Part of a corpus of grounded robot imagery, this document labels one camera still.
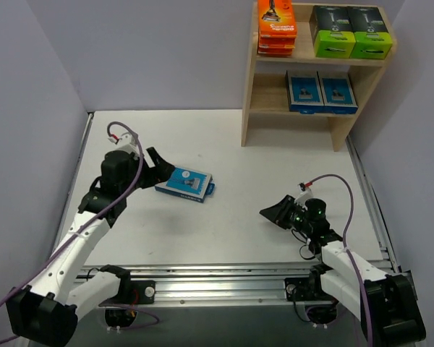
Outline Harry's razor box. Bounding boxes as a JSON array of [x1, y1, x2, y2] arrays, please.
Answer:
[[285, 70, 325, 114], [318, 71, 358, 115], [155, 166, 215, 203]]

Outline orange Gillette Fusion5 box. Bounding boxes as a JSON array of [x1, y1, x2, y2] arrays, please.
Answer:
[[258, 36, 296, 50]]

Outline orange styler box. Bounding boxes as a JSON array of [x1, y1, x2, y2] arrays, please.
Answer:
[[258, 47, 293, 57], [257, 0, 297, 39]]

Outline orange styler box back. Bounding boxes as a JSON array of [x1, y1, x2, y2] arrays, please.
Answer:
[[257, 0, 297, 39]]

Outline black green GilletteLabs box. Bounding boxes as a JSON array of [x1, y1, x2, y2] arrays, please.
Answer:
[[310, 5, 356, 59], [347, 7, 393, 60]]

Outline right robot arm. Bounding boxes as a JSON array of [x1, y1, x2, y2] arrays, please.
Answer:
[[260, 195, 427, 346]]

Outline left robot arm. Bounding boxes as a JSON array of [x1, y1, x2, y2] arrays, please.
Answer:
[[6, 147, 175, 346]]

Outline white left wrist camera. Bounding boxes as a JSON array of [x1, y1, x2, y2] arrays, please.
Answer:
[[108, 132, 139, 157]]

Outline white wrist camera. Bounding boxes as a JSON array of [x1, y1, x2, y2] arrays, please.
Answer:
[[294, 182, 313, 205], [108, 132, 139, 157]]

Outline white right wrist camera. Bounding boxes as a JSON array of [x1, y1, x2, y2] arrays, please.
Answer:
[[294, 182, 313, 205]]

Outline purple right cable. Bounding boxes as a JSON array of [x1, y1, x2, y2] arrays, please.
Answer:
[[309, 174, 377, 347]]

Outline purple cable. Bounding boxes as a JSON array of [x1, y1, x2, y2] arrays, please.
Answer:
[[0, 121, 161, 344], [309, 174, 377, 347]]

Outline aluminium rail base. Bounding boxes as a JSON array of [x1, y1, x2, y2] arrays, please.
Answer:
[[75, 262, 417, 308]]

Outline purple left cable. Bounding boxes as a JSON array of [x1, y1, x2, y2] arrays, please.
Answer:
[[0, 121, 161, 344]]

